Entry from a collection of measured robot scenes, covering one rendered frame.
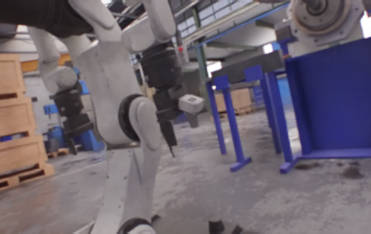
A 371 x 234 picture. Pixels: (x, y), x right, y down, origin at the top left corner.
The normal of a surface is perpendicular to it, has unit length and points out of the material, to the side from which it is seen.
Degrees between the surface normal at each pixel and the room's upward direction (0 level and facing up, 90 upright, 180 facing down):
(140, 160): 90
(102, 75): 100
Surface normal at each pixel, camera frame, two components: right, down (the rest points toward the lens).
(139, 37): -0.51, 0.33
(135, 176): 0.80, -0.16
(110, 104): -0.58, 0.08
